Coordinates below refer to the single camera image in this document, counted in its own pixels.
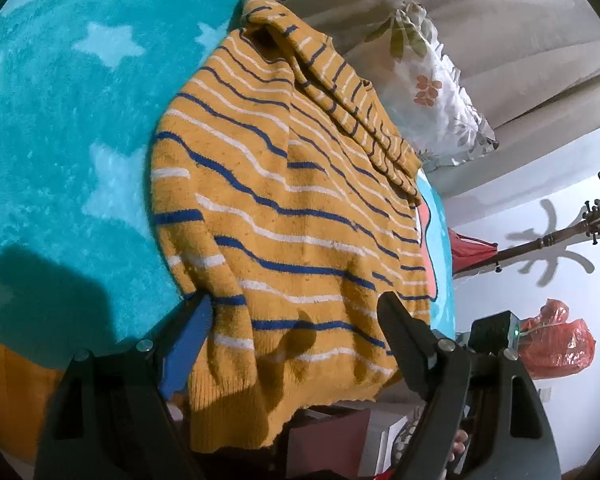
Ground yellow striped knit sweater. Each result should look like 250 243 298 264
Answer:
150 0 430 453

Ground person's hand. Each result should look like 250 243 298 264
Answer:
448 429 469 463

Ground red plastic bag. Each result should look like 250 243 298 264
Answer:
518 299 596 380

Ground red fabric bag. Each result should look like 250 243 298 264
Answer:
449 229 498 274

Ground stacked books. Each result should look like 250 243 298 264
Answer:
286 401 422 479

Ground wooden coat rack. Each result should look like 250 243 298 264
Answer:
453 171 600 276

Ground white floral leaf pillow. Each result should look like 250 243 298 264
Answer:
358 1 498 169

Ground beige curtain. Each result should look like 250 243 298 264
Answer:
288 0 600 197

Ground turquoise cartoon star blanket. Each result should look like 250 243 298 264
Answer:
0 0 456 368

